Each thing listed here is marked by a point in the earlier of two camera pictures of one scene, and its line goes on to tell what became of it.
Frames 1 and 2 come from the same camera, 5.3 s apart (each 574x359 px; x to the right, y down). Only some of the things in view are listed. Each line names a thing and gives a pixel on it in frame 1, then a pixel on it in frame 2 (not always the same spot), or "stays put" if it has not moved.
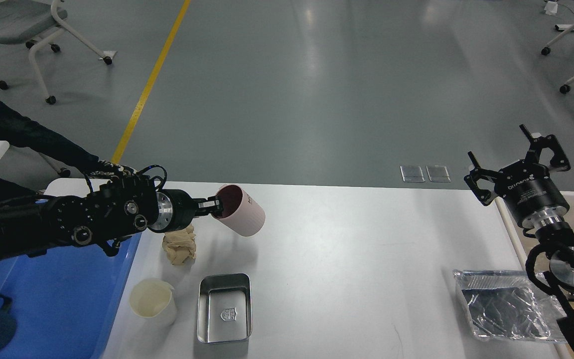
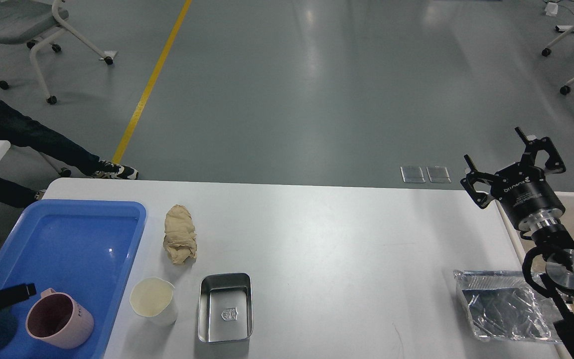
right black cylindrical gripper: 528,188 stays put
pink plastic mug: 241,213 → 57,318
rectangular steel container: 224,308 stays put
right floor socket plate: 438,173 stays put
